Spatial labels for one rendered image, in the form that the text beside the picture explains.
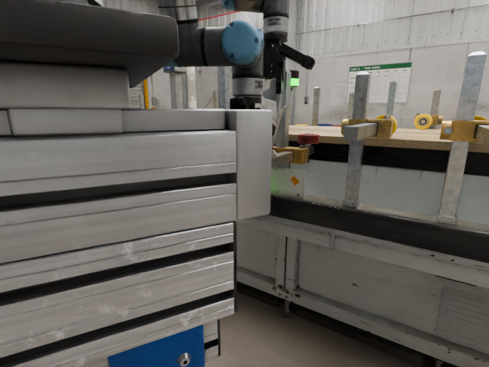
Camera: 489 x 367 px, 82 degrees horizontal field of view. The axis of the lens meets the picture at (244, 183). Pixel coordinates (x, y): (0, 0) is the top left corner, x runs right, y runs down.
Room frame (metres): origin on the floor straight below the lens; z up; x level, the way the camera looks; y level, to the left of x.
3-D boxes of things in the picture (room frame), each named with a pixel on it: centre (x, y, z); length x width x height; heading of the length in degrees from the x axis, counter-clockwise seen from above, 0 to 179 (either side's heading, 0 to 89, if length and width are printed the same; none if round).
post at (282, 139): (1.00, -0.13, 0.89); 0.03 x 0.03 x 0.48; 57
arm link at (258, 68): (0.73, -0.01, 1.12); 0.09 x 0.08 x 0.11; 174
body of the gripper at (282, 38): (0.92, -0.08, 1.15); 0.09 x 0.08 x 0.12; 77
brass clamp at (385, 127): (0.85, -0.36, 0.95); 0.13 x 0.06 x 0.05; 57
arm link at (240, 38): (0.64, 0.02, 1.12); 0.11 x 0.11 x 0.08; 84
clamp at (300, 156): (0.99, -0.15, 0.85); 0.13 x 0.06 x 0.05; 57
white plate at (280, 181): (0.99, -0.09, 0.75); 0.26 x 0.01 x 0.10; 57
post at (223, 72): (1.14, 0.08, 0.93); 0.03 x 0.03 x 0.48; 57
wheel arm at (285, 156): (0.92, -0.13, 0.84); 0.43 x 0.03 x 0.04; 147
